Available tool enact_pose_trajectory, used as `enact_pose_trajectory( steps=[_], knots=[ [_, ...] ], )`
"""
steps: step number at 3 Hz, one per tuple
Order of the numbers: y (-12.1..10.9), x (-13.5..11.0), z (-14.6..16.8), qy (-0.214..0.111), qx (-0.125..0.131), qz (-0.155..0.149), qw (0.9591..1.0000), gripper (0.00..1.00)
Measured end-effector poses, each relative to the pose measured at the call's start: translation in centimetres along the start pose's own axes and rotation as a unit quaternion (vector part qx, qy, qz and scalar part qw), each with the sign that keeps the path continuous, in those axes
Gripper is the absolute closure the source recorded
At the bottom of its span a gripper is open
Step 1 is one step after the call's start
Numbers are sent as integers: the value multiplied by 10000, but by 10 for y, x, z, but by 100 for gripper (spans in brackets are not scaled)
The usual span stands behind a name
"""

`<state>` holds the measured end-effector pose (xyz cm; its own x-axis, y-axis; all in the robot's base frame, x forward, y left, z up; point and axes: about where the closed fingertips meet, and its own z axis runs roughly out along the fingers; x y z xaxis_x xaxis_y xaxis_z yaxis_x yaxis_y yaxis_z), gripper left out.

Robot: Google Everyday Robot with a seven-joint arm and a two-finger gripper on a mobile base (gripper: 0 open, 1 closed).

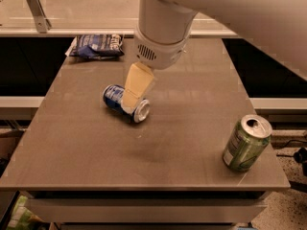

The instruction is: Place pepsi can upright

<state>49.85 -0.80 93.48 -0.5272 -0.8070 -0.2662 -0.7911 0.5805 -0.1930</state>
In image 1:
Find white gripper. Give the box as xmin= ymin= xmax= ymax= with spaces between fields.
xmin=121 ymin=24 xmax=191 ymax=114

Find blue pepsi can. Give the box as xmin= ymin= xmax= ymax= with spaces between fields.
xmin=103 ymin=84 xmax=150 ymax=124

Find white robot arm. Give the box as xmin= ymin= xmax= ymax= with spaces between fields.
xmin=121 ymin=0 xmax=307 ymax=113

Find green soda can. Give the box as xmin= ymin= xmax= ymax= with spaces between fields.
xmin=223 ymin=114 xmax=272 ymax=173

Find blue chip bag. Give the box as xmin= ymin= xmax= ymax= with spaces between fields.
xmin=65 ymin=34 xmax=124 ymax=59

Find glass barrier panel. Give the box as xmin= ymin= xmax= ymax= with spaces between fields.
xmin=0 ymin=0 xmax=238 ymax=31

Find grey table drawer front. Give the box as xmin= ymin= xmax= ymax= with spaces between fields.
xmin=26 ymin=198 xmax=266 ymax=223

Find left metal rail bracket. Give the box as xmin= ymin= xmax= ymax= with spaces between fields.
xmin=26 ymin=0 xmax=52 ymax=34

